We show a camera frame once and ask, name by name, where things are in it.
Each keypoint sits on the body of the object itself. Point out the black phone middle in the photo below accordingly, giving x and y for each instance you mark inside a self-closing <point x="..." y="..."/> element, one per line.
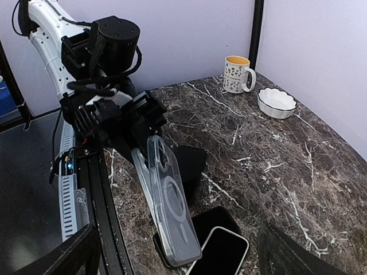
<point x="212" y="223"/>

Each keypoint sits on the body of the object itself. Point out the black phone left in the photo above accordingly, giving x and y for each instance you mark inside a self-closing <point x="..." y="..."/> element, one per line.
<point x="191" y="162"/>

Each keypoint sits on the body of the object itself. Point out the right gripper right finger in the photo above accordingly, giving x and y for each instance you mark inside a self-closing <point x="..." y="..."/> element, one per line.
<point x="280" y="254"/>

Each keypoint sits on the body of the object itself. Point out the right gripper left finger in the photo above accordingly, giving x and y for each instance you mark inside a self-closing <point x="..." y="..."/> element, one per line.
<point x="81" y="250"/>

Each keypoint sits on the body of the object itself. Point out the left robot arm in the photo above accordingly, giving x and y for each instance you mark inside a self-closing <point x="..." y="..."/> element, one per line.
<point x="90" y="64"/>

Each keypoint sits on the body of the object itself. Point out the clear magsafe phone case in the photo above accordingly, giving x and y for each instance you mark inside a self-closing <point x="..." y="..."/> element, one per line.
<point x="164" y="172"/>

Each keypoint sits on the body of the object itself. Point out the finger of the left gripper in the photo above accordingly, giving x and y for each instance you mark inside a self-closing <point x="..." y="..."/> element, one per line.
<point x="123" y="144"/>
<point x="145" y="127"/>

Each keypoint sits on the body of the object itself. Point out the left black frame post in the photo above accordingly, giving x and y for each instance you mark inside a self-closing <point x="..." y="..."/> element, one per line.
<point x="256" y="32"/>

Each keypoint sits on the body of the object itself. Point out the white slotted cable duct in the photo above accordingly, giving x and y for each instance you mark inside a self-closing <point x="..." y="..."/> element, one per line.
<point x="66" y="187"/>

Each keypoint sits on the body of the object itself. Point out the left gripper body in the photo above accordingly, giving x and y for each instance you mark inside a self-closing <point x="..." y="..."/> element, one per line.
<point x="104" y="117"/>

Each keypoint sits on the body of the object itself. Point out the white scalloped bowl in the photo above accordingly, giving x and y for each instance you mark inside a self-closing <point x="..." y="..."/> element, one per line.
<point x="275" y="103"/>

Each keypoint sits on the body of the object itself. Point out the patterned mug yellow inside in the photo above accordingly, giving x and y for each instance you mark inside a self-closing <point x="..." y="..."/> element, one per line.
<point x="238" y="77"/>

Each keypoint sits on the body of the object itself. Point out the black front table rail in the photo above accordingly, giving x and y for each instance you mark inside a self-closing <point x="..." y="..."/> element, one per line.
<point x="91" y="171"/>

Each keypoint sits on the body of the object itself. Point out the small circuit board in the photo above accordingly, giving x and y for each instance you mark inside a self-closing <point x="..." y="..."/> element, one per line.
<point x="67" y="163"/>

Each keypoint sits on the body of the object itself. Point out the black phone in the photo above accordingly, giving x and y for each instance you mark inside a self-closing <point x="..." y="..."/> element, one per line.
<point x="191" y="162"/>
<point x="212" y="223"/>

